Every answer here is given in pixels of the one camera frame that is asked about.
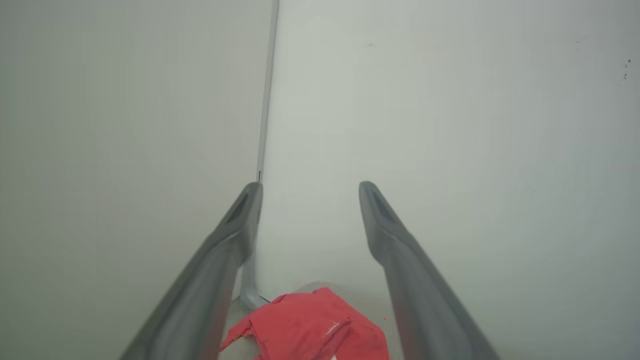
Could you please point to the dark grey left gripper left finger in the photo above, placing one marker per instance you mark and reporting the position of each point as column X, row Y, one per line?
column 210, row 280

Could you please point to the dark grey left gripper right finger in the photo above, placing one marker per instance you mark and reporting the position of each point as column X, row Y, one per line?
column 415, row 285

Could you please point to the red and white shirt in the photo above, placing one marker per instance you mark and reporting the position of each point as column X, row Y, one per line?
column 300, row 330

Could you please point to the grey metal wall trim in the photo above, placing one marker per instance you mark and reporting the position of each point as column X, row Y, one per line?
column 266, row 100

